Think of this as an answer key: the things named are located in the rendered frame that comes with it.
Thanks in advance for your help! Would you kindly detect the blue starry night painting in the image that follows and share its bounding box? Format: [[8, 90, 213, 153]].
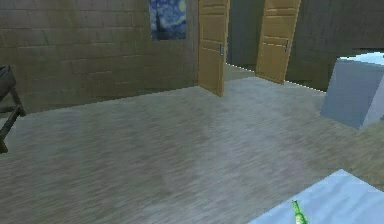
[[148, 0, 188, 42]]

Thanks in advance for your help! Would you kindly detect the pale blue grey cabinet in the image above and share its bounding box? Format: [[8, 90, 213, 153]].
[[319, 51, 384, 131]]

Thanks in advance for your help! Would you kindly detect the green glass bottle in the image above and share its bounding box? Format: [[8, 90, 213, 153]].
[[291, 199, 309, 224]]

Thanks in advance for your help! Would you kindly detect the pale blue table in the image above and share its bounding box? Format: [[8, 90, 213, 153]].
[[247, 168, 384, 224]]

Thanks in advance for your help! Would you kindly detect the light wooden room door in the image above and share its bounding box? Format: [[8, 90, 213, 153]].
[[197, 0, 231, 98], [255, 0, 302, 85]]

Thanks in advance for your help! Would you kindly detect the dark wooden chair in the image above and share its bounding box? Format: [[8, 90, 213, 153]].
[[0, 64, 27, 155]]

